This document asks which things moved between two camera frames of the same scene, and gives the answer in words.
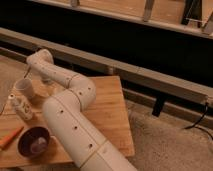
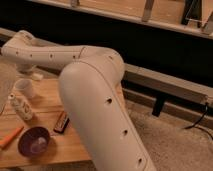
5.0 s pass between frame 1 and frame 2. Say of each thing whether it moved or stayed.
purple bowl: stayed
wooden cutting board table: stayed
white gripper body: moved
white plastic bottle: stayed
